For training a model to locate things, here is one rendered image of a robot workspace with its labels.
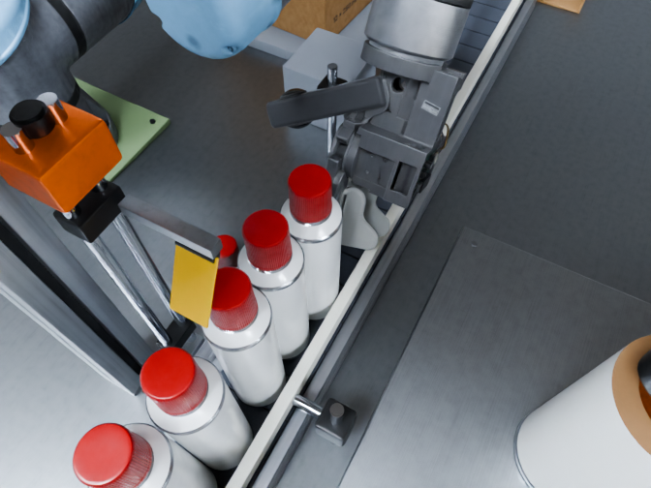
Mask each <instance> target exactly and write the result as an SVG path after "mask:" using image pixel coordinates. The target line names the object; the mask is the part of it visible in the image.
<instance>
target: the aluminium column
mask: <svg viewBox="0 0 651 488"><path fill-rule="evenodd" d="M0 293H1V294H3V295H4V296H5V297H6V298H7V299H9V300H10V301H11V302H12V303H14V304H15V305H16V306H17V307H18V308H19V309H20V310H21V311H22V312H24V313H25V314H26V315H27V316H29V317H30V318H31V319H32V320H34V321H35V322H36V323H37V324H39V325H40V326H41V327H42V328H44V329H45V330H46V331H47V332H48V333H50V334H51V335H52V336H53V337H55V338H56V339H57V340H58V341H59V342H61V343H62V344H63V345H64V346H66V347H67V348H68V349H69V350H71V351H72V352H73V353H74V354H76V355H77V356H78V357H79V358H81V359H82V360H83V361H84V362H85V363H87V364H88V365H89V366H90V367H92V368H93V369H94V370H95V371H96V372H98V373H99V374H100V375H101V376H103V377H104V378H105V379H107V380H108V381H111V382H112V383H114V384H116V385H117V386H119V387H120V388H122V389H124V390H125V391H127V392H129V393H130V394H132V395H133V396H135V397H136V396H137V395H138V393H139V392H140V390H141V387H140V370H141V368H142V366H143V364H144V362H145V361H146V359H147V358H148V357H149V356H150V355H151V354H152V353H154V351H153V350H152V349H151V348H150V347H149V346H148V345H147V344H146V343H145V342H144V340H143V339H142V338H141V337H140V335H139V334H138V332H137V331H136V330H135V328H134V327H133V326H132V325H130V323H129V322H128V321H127V320H126V319H125V317H124V316H123V315H122V314H121V313H120V311H119V310H118V309H117V308H116V307H115V305H114V304H113V303H112V302H111V301H110V299H109V298H108V297H107V296H106V294H105V293H104V292H103V291H102V290H101V288H100V287H99V286H98V285H97V284H96V282H95V281H94V280H93V279H92V278H91V276H90V275H89V274H88V273H87V272H86V270H85V269H84V268H83V267H82V266H81V264H80V263H79V262H78V261H77V259H76V258H75V257H74V256H73V255H72V253H71V252H70V251H69V250H68V249H67V247H66V246H65V245H64V244H63V243H62V241H61V240H60V239H59V238H58V237H57V235H56V234H55V233H54V232H53V231H52V229H51V228H50V227H49V226H48V225H47V223H46V222H45V221H44V220H43V218H42V217H41V216H40V215H39V214H38V212H37V211H36V210H35V209H34V208H33V206H32V205H31V204H30V203H29V202H28V200H27V199H26V198H25V197H24V196H23V194H22V193H21V192H20V191H19V190H18V189H16V188H14V187H12V186H10V185H9V184H8V183H7V182H6V181H5V179H4V178H3V177H2V176H1V175H0Z"/></svg>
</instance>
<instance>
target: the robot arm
mask: <svg viewBox="0 0 651 488"><path fill-rule="evenodd" d="M141 1H142V0H0V128H1V127H2V126H3V125H4V124H6V123H8V122H10V121H11V120H10V118H9V114H10V111H11V110H12V108H13V107H14V106H15V105H16V104H17V103H19V102H21V101H24V100H31V99H32V100H36V99H37V98H38V97H39V96H40V95H42V94H44V93H46V92H51V93H54V94H56V95H57V97H58V99H59V100H60V101H62V102H65V103H67V104H69V105H71V106H74V107H77V108H79V109H82V110H84V111H86V112H88V113H90V114H93V115H95V116H97V117H99V118H101V119H103V120H104V121H105V122H106V124H107V126H108V129H109V131H110V133H111V135H112V137H113V139H114V141H115V143H116V144H117V140H118V133H117V129H116V127H115V125H114V123H113V121H112V119H111V117H110V115H109V113H108V112H107V111H106V110H105V109H104V108H103V107H102V106H101V105H100V104H99V103H98V102H97V101H95V100H94V99H93V98H92V97H91V96H90V95H88V94H87V93H86V92H85V91H84V90H83V89H82V88H80V87H79V86H78V83H77V82H76V80H75V78H74V76H73V74H72V72H71V71H70V67H71V66H72V65H73V64H74V63H75V62H77V61H78V60H79V58H80V57H81V56H82V55H84V54H85V53H86V52H87V51H88V50H89V49H90V48H91V47H93V46H94V45H95V44H97V43H98V42H99V41H101V40H102V39H103V38H104V36H105V35H107V34H108V33H109V32H110V31H111V30H112V29H113V28H115V27H116V26H117V25H119V24H121V23H123V22H124V21H126V20H127V19H128V18H129V17H130V16H131V14H132V13H133V11H134V10H135V9H136V8H137V7H138V6H139V4H140V3H141ZM290 1H291V0H146V2H147V5H148V7H149V9H150V11H151V12H152V13H153V14H155V15H157V16H158V17H159V18H160V19H161V20H162V21H163V24H162V27H163V29H164V30H165V31H166V32H167V33H168V34H169V35H170V36H171V37H172V38H173V39H174V40H175V41H176V42H178V43H179V44H180V45H182V46H183V47H185V48H186V49H188V50H189V51H191V52H193V53H195V54H197V55H199V56H202V57H206V58H210V59H225V58H229V57H232V56H234V55H236V54H238V53H239V52H240V51H241V50H242V49H244V48H245V47H247V46H248V45H249V44H250V43H251V42H252V41H253V40H254V39H255V38H256V37H258V36H259V35H260V34H261V33H262V32H263V31H264V30H266V29H267V28H269V27H270V26H271V25H272V24H273V23H274V22H275V21H276V19H277V18H278V16H279V15H280V12H281V11H282V10H283V8H284V7H285V6H286V5H287V4H288V3H289V2H290ZM473 1H474V0H373V1H372V5H371V9H370V13H369V16H368V19H367V23H366V27H365V31H364V33H365V35H366V37H367V38H368V39H370V40H365V41H364V45H363V48H362V52H361V55H360V58H361V59H362V60H364V61H365V62H367V63H368V64H370V65H372V66H375V67H377V68H379V69H381V72H380V74H379V75H377V76H371V77H366V78H362V79H358V80H354V81H350V82H345V83H341V84H337V85H333V86H329V87H325V88H321V89H317V90H312V91H308V92H307V91H306V90H304V89H300V88H293V89H290V90H288V91H286V92H285V93H284V94H283V95H282V96H280V99H278V100H274V101H271V102H268V103H267V104H266V110H267V114H268V117H269V121H270V125H271V126H272V127H273V128H281V127H286V126H288V127H290V128H293V129H301V128H304V127H306V126H308V125H309V124H310V123H311V122H312V121H315V120H320V119H324V118H329V117H333V116H338V115H343V114H344V115H343V116H344V122H343V123H342V124H341V125H340V126H339V128H338V129H337V131H336V134H335V137H334V139H333V142H332V144H331V147H330V150H329V153H328V158H327V167H326V170H327V171H328V172H329V174H330V176H331V179H332V196H333V197H334V198H336V199H337V200H338V202H339V203H340V205H341V207H342V210H343V222H342V237H341V245H344V246H349V247H354V248H359V249H363V250H371V249H373V248H375V247H376V246H377V244H378V239H379V237H381V236H384V235H386V234H387V233H388V231H389V227H390V222H389V219H388V218H387V217H386V216H385V214H384V213H383V212H382V211H381V210H380V209H379V208H378V206H377V203H376V201H377V197H380V198H383V200H386V201H388V202H391V203H393V204H395V205H398V206H400V207H402V208H405V209H407V208H408V206H409V203H410V201H411V200H412V199H413V198H414V197H415V195H416V194H417V193H421V192H422V191H423V189H424V188H425V187H426V186H427V184H428V182H429V179H430V177H431V173H432V171H433V168H434V166H435V164H436V162H437V160H438V156H439V153H440V151H441V150H442V149H444V148H445V147H446V145H447V142H448V138H449V132H450V128H449V125H448V124H447V123H446V121H447V119H448V116H449V113H450V109H451V106H452V104H453V101H454V98H455V96H456V93H457V92H458V91H459V90H461V88H462V85H463V83H464V80H465V77H466V75H467V74H466V73H463V72H460V71H457V70H455V69H452V68H449V67H447V65H448V64H447V63H446V62H445V61H449V60H451V59H452V58H453V56H454V54H455V51H456V48H457V45H458V42H459V40H460V37H461V34H462V31H463V28H464V25H465V23H466V20H467V17H468V14H469V12H470V10H471V9H469V8H471V6H472V4H473ZM401 78H403V79H404V81H405V83H406V87H405V88H403V87H402V85H401ZM445 125H446V126H447V136H444V133H443V129H444V127H445ZM445 139H446V140H445ZM444 140H445V143H444ZM443 143H444V146H443ZM442 146H443V147H442Z"/></svg>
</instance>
